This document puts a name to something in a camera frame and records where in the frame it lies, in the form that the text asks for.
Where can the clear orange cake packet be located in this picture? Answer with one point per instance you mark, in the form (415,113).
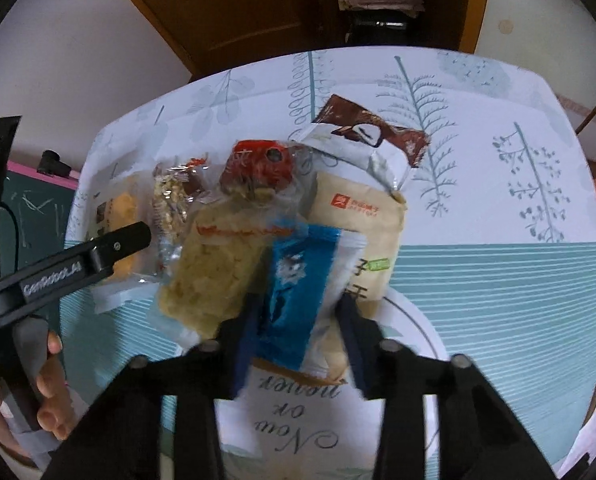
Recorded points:
(123,210)

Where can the floral sliding wardrobe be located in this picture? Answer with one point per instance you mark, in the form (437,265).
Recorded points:
(542,20)

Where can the black easel knob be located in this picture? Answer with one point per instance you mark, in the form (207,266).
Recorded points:
(53,164)

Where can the wooden shelf cabinet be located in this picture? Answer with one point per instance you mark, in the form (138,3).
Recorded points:
(442,5)

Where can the silver white snack packet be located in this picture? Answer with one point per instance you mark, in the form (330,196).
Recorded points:
(357,155)

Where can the red top clear packet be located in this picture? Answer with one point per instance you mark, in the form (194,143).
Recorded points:
(258,165)

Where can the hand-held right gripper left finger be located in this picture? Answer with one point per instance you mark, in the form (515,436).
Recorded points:
(245,355)

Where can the blue snack packet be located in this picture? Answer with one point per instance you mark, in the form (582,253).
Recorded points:
(293,290)

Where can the black box on shelf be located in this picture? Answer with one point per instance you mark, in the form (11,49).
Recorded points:
(377,27)

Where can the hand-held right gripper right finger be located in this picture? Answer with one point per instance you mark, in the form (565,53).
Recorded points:
(357,360)

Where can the brown chocolate snack packet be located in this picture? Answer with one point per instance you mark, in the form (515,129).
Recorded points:
(372,130)

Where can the wooden door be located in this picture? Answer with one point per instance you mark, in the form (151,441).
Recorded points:
(218,10)

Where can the clear nut bar packet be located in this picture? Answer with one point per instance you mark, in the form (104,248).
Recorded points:
(173,200)

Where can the green chalkboard pink frame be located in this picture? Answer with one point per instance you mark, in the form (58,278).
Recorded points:
(43,215)

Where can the yellow crispy rice packet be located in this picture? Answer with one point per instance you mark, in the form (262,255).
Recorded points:
(213,270)

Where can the beige cracker packet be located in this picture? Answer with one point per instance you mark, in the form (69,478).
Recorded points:
(362,215)

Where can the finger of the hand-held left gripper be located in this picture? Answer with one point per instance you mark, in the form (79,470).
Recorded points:
(123,242)

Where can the person's left hand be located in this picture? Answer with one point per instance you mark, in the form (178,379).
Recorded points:
(55,400)

